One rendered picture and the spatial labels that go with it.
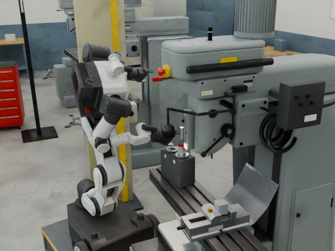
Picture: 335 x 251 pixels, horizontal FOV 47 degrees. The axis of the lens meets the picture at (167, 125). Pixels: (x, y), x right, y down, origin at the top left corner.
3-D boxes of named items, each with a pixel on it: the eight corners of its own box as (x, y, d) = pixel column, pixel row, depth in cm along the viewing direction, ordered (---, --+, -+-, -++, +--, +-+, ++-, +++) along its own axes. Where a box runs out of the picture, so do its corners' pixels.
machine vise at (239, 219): (190, 242, 194) (190, 223, 190) (179, 226, 207) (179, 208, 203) (251, 226, 205) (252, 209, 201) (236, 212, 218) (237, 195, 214)
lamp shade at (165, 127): (158, 136, 192) (157, 124, 190) (166, 131, 198) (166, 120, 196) (170, 139, 189) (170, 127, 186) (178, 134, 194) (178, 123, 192)
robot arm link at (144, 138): (151, 142, 237) (129, 148, 234) (147, 131, 242) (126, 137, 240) (150, 135, 232) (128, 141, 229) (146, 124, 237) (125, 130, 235)
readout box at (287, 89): (287, 132, 175) (292, 86, 167) (275, 125, 183) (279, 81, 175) (322, 125, 182) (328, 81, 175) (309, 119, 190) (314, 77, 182)
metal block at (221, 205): (218, 215, 201) (219, 205, 198) (213, 209, 206) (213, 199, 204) (227, 213, 202) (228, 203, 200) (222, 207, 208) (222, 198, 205)
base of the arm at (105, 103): (101, 119, 208) (109, 100, 204) (94, 107, 217) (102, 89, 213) (125, 124, 217) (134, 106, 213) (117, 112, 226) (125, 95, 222)
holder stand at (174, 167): (179, 188, 244) (179, 160, 237) (160, 175, 261) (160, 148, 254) (195, 183, 250) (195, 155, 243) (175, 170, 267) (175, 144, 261)
